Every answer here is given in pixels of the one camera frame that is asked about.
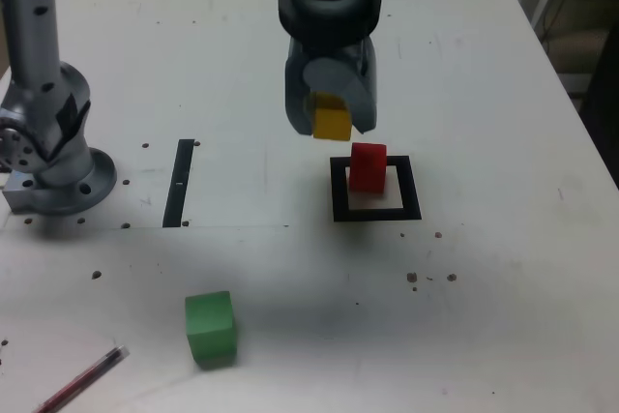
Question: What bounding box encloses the green cube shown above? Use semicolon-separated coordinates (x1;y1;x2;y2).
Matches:
184;290;239;369

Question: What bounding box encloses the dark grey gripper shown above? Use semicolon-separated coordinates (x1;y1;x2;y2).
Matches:
283;34;379;137

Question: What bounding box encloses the yellow cube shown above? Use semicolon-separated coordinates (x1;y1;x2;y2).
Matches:
303;91;353;142

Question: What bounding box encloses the red cube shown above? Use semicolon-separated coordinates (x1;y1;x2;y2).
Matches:
347;142;388;194

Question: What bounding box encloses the black tape strip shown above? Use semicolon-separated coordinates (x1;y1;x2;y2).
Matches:
162;138;195;229

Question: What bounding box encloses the red pen with clear barrel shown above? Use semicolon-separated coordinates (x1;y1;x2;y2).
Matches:
31;344;130;413

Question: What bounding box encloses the black tape square outline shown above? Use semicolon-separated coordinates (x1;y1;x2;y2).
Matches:
329;155;423;223

